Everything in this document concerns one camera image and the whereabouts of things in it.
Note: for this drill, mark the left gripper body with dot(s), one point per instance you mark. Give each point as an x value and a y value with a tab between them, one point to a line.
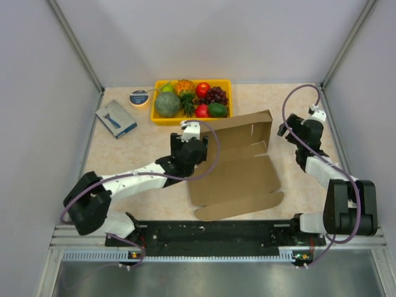
176	143

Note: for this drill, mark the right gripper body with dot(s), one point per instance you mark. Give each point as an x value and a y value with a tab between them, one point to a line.
294	122

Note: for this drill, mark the brown cardboard box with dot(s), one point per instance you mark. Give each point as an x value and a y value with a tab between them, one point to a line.
238	176

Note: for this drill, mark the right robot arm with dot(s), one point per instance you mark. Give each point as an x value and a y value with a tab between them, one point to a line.
350	204

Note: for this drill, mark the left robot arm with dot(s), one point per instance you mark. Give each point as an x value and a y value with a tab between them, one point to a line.
88	203

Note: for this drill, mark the red pink fruit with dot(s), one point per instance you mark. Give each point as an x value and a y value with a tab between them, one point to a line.
202	111

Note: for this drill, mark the yellow plastic tray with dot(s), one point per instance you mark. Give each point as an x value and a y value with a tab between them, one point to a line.
224	84

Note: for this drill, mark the green avocado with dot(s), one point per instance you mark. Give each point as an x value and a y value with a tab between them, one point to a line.
217	110

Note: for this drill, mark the green pineapple leaves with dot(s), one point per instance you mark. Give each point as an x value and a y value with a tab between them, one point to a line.
187	104

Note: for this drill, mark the green netted melon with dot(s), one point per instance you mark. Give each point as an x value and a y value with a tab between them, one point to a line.
167	104

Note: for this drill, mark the purple grape bunch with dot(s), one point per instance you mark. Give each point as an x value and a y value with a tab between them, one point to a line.
214	95

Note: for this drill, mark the red apple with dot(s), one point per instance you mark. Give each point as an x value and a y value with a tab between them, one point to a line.
202	89

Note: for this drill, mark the tape roll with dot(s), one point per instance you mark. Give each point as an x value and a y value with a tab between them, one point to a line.
139	99

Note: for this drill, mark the blue razor package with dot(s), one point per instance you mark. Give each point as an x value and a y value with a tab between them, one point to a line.
116	119

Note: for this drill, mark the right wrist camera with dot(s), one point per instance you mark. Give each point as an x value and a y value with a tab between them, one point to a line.
317	114

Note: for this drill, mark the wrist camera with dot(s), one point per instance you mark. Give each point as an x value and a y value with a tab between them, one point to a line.
191	130
317	114

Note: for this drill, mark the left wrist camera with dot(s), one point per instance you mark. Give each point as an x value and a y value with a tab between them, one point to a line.
191	130

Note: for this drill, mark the right aluminium frame post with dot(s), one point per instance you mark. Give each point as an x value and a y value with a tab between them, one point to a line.
349	42

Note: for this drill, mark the aluminium frame post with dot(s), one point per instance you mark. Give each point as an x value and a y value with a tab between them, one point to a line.
74	43
349	42

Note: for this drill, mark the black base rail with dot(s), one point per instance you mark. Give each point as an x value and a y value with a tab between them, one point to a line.
222	238

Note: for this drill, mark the white slotted cable duct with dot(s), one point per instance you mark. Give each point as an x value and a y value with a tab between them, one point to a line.
95	255

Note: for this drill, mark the left aluminium frame post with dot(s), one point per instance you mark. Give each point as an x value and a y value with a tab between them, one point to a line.
74	43

